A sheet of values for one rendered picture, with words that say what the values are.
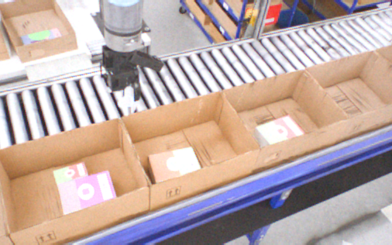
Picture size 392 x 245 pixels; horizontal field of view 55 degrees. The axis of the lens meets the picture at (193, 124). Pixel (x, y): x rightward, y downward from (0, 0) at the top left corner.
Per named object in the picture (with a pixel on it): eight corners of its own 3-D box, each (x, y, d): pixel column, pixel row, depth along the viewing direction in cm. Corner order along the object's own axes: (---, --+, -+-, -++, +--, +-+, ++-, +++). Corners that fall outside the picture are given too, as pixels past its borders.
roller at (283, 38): (283, 36, 226) (284, 30, 222) (338, 94, 197) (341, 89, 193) (276, 39, 225) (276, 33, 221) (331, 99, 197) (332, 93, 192)
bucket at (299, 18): (257, 38, 341) (266, 10, 319) (286, 32, 352) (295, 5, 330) (276, 60, 324) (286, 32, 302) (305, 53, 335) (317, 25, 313)
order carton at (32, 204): (122, 146, 140) (119, 116, 128) (149, 213, 124) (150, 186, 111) (8, 180, 127) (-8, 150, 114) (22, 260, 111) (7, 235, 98)
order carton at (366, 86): (357, 77, 181) (374, 49, 168) (402, 121, 165) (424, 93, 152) (290, 97, 167) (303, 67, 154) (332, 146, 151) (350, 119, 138)
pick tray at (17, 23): (54, 9, 213) (51, -7, 205) (78, 49, 193) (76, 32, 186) (1, 20, 202) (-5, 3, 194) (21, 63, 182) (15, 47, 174)
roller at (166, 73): (162, 65, 199) (163, 57, 196) (205, 137, 171) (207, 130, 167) (153, 67, 198) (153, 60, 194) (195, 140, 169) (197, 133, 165)
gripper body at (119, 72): (100, 79, 103) (98, 40, 95) (128, 71, 107) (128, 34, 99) (112, 94, 99) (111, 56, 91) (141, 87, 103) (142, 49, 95)
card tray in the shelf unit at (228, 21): (211, 10, 302) (213, -1, 294) (243, 5, 313) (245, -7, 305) (235, 40, 280) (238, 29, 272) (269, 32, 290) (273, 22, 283)
